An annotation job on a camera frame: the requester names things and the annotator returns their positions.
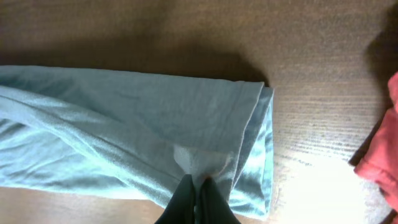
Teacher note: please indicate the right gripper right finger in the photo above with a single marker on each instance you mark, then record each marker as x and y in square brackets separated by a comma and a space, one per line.
[213, 208]

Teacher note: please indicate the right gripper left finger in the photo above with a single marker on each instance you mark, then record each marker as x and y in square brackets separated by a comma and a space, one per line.
[180, 209]

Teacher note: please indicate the red t-shirt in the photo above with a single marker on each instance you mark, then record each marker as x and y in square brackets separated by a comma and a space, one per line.
[379, 164]

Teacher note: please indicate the light blue t-shirt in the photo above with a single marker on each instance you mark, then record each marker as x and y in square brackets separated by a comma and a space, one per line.
[135, 135]

